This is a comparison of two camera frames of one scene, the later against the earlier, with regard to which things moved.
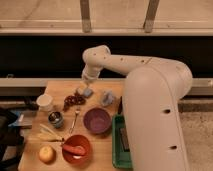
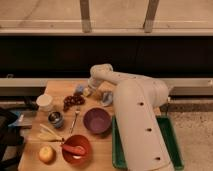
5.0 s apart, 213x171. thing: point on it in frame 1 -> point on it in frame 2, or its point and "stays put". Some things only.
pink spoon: [76, 150] stays put
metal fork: [73, 122] stays put
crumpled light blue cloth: [107, 98] stays put
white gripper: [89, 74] -> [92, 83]
